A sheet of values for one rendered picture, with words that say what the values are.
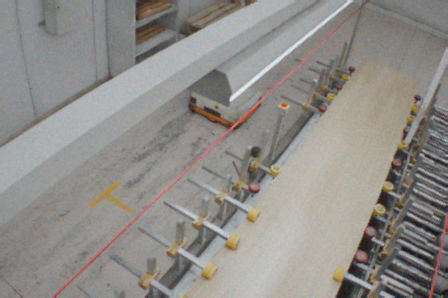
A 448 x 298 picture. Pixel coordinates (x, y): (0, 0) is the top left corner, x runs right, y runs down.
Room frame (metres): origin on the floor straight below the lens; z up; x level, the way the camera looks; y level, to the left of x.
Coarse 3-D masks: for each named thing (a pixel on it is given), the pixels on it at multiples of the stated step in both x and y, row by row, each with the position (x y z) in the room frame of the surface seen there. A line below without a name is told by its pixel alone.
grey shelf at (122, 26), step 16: (112, 0) 4.28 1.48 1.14; (128, 0) 4.16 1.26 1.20; (176, 0) 4.95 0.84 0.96; (112, 16) 4.28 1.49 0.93; (128, 16) 4.16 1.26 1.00; (160, 16) 5.06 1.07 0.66; (176, 16) 4.94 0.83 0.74; (112, 32) 4.28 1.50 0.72; (128, 32) 4.16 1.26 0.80; (176, 32) 4.91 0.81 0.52; (112, 48) 4.28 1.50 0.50; (128, 48) 4.16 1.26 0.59; (144, 48) 4.34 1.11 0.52; (160, 48) 5.05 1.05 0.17; (112, 64) 4.29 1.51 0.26; (128, 64) 4.16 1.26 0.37
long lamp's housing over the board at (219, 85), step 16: (320, 0) 1.38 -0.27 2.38; (336, 0) 1.46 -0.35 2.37; (304, 16) 1.19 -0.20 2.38; (320, 16) 1.28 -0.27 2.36; (272, 32) 1.02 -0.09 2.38; (288, 32) 1.05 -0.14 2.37; (304, 32) 1.14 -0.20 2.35; (256, 48) 0.90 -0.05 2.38; (272, 48) 0.95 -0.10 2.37; (288, 48) 1.03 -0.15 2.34; (224, 64) 0.79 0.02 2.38; (240, 64) 0.81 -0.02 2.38; (256, 64) 0.86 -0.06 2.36; (208, 80) 0.77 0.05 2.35; (224, 80) 0.75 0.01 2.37; (240, 80) 0.78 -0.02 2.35; (208, 96) 0.77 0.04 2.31; (224, 96) 0.75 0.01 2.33
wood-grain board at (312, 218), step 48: (384, 96) 3.41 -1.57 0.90; (336, 144) 2.49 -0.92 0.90; (384, 144) 2.60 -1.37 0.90; (288, 192) 1.89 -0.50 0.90; (336, 192) 1.95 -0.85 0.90; (288, 240) 1.48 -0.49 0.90; (336, 240) 1.52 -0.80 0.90; (192, 288) 1.07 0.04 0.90; (240, 288) 1.11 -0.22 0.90; (288, 288) 1.14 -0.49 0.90; (336, 288) 1.17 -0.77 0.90
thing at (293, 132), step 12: (300, 120) 3.03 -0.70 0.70; (288, 132) 2.82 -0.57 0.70; (288, 144) 2.68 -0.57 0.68; (276, 156) 2.47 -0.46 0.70; (228, 204) 1.88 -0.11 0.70; (216, 216) 1.75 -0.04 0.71; (228, 216) 1.77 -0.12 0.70; (204, 240) 1.53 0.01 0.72; (192, 252) 1.43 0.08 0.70; (192, 264) 1.38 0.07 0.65; (168, 276) 1.23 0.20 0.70; (180, 276) 1.26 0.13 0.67; (168, 288) 1.15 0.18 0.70
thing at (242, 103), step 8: (248, 88) 4.13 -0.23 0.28; (192, 96) 3.85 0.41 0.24; (200, 96) 3.82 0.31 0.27; (240, 96) 3.93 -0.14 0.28; (248, 96) 3.95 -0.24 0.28; (256, 96) 4.00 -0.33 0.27; (192, 104) 3.84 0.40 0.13; (200, 104) 3.79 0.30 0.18; (208, 104) 3.74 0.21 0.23; (216, 104) 3.71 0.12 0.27; (232, 104) 3.74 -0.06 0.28; (240, 104) 3.76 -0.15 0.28; (248, 104) 3.81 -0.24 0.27; (200, 112) 3.78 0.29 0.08; (208, 112) 3.73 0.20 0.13; (216, 112) 3.69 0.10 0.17; (224, 112) 3.65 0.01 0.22; (232, 112) 3.61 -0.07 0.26; (240, 112) 3.63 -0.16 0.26; (224, 120) 3.64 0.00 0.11; (232, 120) 3.60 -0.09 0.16
